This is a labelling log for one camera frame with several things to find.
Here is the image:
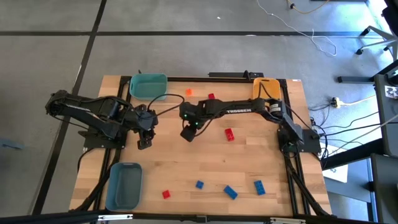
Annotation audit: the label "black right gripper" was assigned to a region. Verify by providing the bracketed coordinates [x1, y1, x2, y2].
[179, 101, 215, 143]

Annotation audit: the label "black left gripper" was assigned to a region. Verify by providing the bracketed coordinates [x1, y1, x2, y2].
[133, 104, 159, 150]

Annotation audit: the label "long blue block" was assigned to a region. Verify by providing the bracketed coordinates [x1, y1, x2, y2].
[253, 179, 267, 196]
[223, 185, 239, 200]

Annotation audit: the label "grey-blue plastic bin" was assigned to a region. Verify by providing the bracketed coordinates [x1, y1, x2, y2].
[104, 161, 144, 212]

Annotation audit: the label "teal plastic bin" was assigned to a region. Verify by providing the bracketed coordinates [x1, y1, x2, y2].
[129, 73, 169, 101]

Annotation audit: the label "yellow plastic bin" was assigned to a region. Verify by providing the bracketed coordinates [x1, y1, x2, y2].
[252, 77, 282, 101]

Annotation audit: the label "white box blue print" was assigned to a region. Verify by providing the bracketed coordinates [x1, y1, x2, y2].
[323, 164, 349, 184]

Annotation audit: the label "black diagonal beam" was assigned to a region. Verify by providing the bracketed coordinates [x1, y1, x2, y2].
[320, 138, 385, 170]

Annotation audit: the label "dark grey desk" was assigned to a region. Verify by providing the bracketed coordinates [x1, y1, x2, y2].
[337, 58, 398, 158]
[369, 154, 398, 224]

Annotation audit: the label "black white marker tag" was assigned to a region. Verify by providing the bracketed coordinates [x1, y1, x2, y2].
[384, 85, 398, 100]

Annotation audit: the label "grey chair base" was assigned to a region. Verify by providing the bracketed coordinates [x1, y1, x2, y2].
[356, 25, 398, 62]

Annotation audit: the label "black chair seat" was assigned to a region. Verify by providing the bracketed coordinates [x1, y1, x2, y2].
[381, 0, 398, 35]

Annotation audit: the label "black table frame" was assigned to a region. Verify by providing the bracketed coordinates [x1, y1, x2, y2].
[70, 74, 333, 224]

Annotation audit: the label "silver frame bracket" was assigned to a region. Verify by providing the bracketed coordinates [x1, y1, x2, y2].
[269, 217, 307, 224]
[98, 213, 134, 222]

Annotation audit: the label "black floor cables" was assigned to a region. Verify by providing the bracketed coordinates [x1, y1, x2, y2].
[307, 102, 385, 159]

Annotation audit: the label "white floor cable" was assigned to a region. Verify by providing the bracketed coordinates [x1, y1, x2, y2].
[256, 0, 338, 57]

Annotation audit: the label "yellow floor cable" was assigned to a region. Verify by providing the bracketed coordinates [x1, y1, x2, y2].
[285, 0, 330, 15]

